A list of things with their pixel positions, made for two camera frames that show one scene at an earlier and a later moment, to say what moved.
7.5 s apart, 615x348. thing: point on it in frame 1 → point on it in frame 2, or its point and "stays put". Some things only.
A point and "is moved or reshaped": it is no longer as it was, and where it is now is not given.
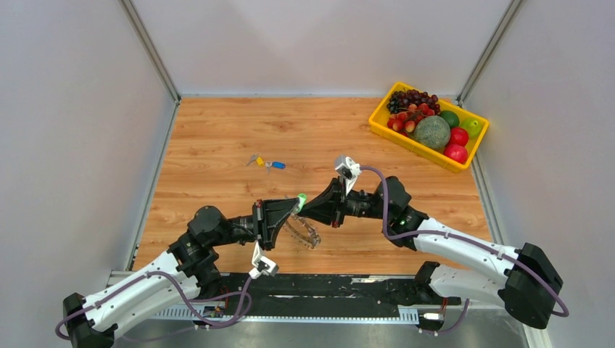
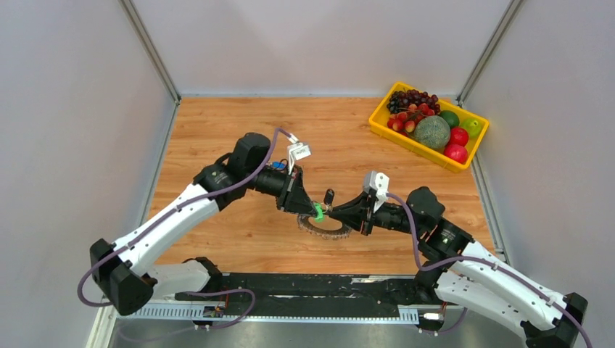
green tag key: (302, 199) is moved or reshaped
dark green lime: (451, 117) stays put
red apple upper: (459, 135) stays put
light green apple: (473, 127) stays put
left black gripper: (273, 212) → (293, 197)
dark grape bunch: (399, 101) stays put
